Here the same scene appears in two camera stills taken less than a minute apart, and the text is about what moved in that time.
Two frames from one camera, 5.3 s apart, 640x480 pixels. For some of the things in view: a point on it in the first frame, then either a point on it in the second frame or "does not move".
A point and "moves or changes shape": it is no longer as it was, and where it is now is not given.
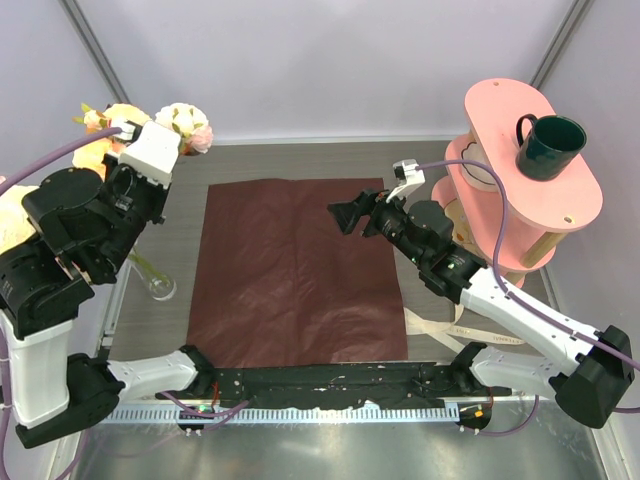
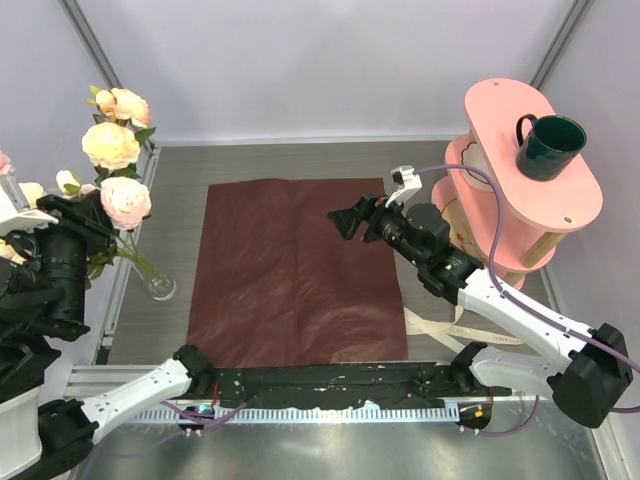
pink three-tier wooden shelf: [517, 180] does not move
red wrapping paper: [275, 282] does not move
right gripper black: [370, 214] does not move
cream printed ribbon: [446, 330] does not move
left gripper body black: [151, 198] → [73, 215]
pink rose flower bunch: [191, 125] moves or changes shape
